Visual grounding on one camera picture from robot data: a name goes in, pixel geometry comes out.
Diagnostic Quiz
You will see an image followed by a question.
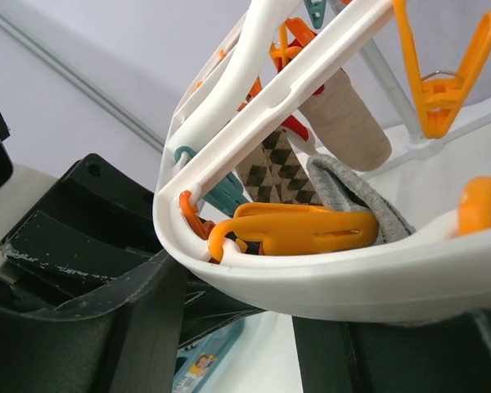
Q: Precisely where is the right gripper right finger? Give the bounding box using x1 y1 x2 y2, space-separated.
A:
292 310 491 392

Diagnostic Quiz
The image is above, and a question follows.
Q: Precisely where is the metal drying rack stand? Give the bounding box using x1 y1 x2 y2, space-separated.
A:
359 39 491 180

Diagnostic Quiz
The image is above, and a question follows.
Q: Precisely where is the white oval clip hanger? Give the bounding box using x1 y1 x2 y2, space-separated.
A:
151 0 491 327

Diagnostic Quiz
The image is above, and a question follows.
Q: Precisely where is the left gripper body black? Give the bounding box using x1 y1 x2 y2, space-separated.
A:
0 111 162 305

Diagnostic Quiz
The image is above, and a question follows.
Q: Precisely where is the orange clothes peg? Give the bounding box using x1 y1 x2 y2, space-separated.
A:
208 202 379 261
457 176 491 236
393 1 491 139

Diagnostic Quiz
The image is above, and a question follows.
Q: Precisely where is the teal plastic basket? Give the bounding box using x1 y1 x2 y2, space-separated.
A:
172 319 245 393

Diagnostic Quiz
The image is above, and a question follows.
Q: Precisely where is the grey striped sock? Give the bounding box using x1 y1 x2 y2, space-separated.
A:
306 154 416 246

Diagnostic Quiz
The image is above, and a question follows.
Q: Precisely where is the beige sock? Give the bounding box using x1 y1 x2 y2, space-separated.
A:
299 69 392 172

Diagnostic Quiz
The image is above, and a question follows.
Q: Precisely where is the teal clothes peg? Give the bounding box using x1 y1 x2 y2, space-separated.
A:
173 146 249 217

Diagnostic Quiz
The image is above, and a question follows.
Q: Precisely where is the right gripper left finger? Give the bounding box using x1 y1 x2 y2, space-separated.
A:
0 251 186 392

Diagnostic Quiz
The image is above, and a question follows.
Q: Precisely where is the brown checkered sock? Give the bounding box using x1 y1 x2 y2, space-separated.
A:
236 126 322 206

